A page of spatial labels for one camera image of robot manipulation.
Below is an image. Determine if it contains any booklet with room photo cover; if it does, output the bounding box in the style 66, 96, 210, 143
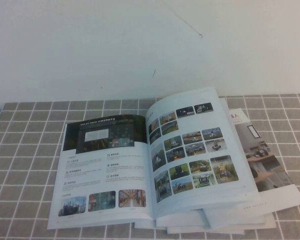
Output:
203, 107, 300, 220

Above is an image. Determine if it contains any plain white booklet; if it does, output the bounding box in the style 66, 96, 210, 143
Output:
134, 208, 277, 235
156, 199, 267, 229

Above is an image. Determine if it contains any grey white checked tablecloth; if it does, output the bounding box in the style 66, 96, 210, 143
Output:
0, 92, 300, 240

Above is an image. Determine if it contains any white catalogue book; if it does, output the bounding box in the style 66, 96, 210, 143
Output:
46, 86, 262, 231

